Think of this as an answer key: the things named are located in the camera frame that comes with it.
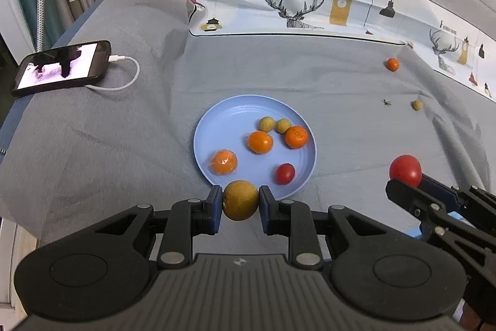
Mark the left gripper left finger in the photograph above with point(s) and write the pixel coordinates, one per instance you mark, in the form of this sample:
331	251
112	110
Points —
184	221

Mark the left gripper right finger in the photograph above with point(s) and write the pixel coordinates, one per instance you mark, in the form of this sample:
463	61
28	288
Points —
301	226

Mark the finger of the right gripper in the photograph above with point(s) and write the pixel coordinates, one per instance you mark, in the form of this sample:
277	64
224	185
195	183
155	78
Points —
474	204
473	246

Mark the red cherry tomato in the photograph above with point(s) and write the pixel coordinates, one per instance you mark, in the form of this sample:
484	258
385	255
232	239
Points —
285	174
407	169

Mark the yellow-green fruit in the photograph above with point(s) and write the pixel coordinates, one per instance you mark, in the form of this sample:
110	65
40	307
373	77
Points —
240	200
417	105
283	125
266	124

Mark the small orange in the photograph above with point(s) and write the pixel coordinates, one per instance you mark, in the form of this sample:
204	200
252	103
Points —
392	64

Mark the blue round plate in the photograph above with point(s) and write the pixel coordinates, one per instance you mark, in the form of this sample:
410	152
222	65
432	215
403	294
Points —
227	125

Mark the small green stem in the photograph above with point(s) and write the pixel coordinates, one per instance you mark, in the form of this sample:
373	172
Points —
386	102

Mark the black smartphone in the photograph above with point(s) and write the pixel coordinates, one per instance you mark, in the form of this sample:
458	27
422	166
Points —
74	65

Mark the white deer print cloth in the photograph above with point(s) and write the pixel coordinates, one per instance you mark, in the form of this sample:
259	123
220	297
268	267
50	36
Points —
329	1

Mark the white door frame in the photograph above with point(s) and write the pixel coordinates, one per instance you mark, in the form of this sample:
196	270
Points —
15	31

